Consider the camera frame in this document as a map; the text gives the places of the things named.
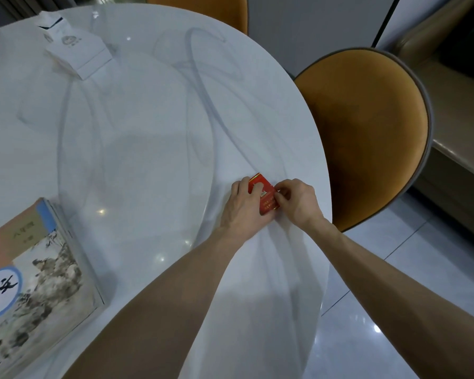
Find orange upholstered chair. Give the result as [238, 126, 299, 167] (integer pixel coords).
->
[294, 47, 434, 233]
[146, 0, 249, 35]

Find person's left hand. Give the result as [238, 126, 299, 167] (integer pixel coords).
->
[220, 177, 277, 245]

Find person's right forearm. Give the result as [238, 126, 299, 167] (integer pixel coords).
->
[306, 218, 474, 379]

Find person's left forearm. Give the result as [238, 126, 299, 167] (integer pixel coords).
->
[62, 227, 257, 379]

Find beige sofa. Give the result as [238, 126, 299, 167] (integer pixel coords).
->
[393, 0, 474, 246]

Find person's right hand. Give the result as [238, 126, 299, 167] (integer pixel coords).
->
[274, 178, 329, 232]

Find white paper carton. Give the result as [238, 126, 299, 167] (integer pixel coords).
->
[33, 11, 113, 81]

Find illustrated textbook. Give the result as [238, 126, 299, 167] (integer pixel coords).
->
[0, 197, 106, 379]

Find small red box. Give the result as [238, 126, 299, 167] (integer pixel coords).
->
[248, 173, 280, 216]

